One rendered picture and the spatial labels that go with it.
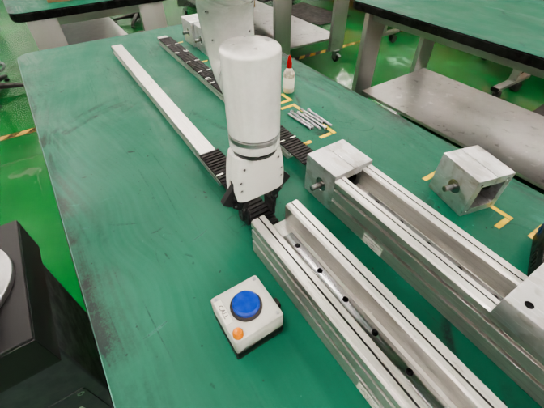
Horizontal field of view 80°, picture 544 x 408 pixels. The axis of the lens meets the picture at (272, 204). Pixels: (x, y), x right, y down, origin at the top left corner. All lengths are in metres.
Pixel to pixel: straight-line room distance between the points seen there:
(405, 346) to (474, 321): 0.12
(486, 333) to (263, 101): 0.45
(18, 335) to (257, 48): 0.48
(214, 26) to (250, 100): 0.13
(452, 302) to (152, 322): 0.47
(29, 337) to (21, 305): 0.06
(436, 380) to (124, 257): 0.54
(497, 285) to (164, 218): 0.61
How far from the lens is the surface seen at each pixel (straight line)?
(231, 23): 0.53
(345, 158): 0.68
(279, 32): 3.05
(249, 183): 0.56
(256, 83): 0.45
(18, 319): 0.57
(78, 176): 0.90
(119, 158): 0.91
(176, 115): 0.98
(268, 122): 0.48
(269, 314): 0.49
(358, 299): 0.53
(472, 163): 0.77
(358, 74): 2.42
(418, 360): 0.51
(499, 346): 0.60
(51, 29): 2.51
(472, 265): 0.62
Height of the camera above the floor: 1.28
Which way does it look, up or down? 45 degrees down
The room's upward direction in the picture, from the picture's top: straight up
